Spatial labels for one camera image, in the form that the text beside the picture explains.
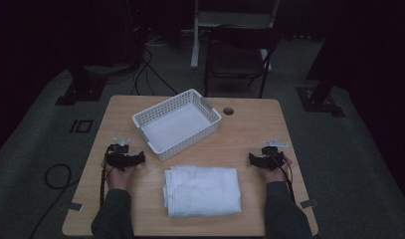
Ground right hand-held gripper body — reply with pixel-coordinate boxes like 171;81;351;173
260;138;290;172

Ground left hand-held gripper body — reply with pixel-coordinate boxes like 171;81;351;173
104;136;135;173

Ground white plastic basket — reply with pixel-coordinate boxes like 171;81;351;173
131;88;223;162

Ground white cloth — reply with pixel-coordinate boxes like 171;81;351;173
162;164;243;219

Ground person's right hand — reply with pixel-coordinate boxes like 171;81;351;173
263;154;294;184

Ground person's left hand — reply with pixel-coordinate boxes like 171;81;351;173
101;158;138;192

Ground black stand base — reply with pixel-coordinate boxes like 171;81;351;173
296;0;346;119
55;64;108;107

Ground black folding chair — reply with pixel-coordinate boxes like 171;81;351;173
203;25;283;100

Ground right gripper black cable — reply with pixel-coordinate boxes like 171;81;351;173
271;153;298;204

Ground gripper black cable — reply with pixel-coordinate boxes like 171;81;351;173
271;153;298;204
99;147;115;207

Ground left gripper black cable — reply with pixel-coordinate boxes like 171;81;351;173
99;147;115;207

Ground black looped floor cable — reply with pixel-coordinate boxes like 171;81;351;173
29;163;81;239

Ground black floor cables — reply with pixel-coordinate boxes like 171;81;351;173
130;48;179;97

